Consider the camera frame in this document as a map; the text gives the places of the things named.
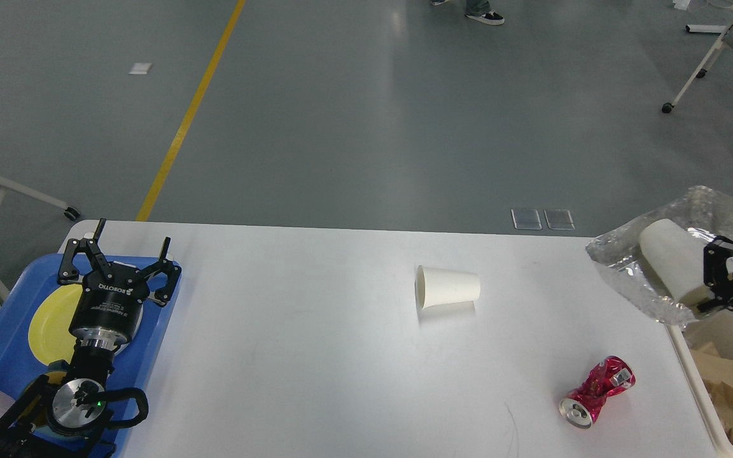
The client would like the yellow plastic plate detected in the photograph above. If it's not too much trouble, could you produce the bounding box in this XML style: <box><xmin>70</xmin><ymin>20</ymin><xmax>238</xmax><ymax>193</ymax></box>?
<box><xmin>28</xmin><ymin>284</ymin><xmax>82</xmax><ymax>366</ymax></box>

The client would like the crushed red soda can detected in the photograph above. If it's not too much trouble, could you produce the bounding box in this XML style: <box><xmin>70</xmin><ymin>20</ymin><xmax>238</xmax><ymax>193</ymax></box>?
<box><xmin>559</xmin><ymin>356</ymin><xmax>636</xmax><ymax>429</ymax></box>

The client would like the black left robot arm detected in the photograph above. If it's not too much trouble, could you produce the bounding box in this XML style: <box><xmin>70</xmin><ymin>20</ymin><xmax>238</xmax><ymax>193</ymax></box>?
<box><xmin>0</xmin><ymin>219</ymin><xmax>183</xmax><ymax>457</ymax></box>

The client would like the crushed white paper cup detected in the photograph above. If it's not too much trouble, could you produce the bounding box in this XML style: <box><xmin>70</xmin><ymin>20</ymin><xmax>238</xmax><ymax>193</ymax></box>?
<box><xmin>639</xmin><ymin>219</ymin><xmax>711</xmax><ymax>305</ymax></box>

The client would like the right floor socket cover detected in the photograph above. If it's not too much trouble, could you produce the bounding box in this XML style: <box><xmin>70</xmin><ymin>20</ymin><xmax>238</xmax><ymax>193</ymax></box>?
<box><xmin>543</xmin><ymin>209</ymin><xmax>575</xmax><ymax>231</ymax></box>

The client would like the beige plastic bin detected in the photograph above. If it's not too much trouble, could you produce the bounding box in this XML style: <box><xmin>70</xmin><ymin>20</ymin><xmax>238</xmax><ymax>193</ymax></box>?
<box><xmin>668</xmin><ymin>311</ymin><xmax>733</xmax><ymax>457</ymax></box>

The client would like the upright-lying white paper cup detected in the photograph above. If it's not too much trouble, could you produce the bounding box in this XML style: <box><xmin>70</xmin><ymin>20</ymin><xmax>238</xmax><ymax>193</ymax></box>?
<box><xmin>415</xmin><ymin>265</ymin><xmax>481</xmax><ymax>310</ymax></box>

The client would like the floor socket cover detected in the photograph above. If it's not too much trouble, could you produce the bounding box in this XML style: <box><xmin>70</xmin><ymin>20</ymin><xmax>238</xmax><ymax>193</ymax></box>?
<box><xmin>511</xmin><ymin>208</ymin><xmax>542</xmax><ymax>231</ymax></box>
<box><xmin>543</xmin><ymin>209</ymin><xmax>575</xmax><ymax>231</ymax></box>

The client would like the blue plastic tray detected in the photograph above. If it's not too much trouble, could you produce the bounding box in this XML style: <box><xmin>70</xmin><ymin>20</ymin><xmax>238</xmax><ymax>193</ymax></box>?
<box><xmin>0</xmin><ymin>253</ymin><xmax>184</xmax><ymax>458</ymax></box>

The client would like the black sneaker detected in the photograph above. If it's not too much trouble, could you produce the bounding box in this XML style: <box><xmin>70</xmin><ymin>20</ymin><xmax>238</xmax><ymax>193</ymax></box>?
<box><xmin>464</xmin><ymin>10</ymin><xmax>505</xmax><ymax>25</ymax></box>

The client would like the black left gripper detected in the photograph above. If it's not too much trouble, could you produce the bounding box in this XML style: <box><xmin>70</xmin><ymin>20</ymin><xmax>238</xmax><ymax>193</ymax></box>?
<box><xmin>57</xmin><ymin>219</ymin><xmax>183</xmax><ymax>348</ymax></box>

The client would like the left floor socket cover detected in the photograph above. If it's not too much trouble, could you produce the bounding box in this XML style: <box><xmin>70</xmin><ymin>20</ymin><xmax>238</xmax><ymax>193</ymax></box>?
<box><xmin>511</xmin><ymin>208</ymin><xmax>542</xmax><ymax>231</ymax></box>

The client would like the silver foil bag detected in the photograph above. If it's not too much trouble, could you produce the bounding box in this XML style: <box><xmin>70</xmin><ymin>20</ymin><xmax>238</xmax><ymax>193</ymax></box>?
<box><xmin>587</xmin><ymin>186</ymin><xmax>733</xmax><ymax>326</ymax></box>

